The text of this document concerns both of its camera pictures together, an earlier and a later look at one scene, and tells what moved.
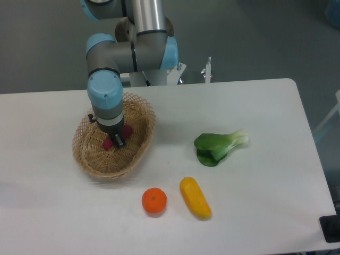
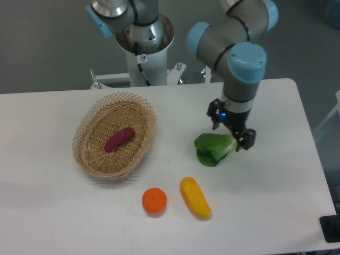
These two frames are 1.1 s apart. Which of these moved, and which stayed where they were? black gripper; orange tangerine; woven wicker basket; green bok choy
Moved: black gripper
Stayed: green bok choy; woven wicker basket; orange tangerine
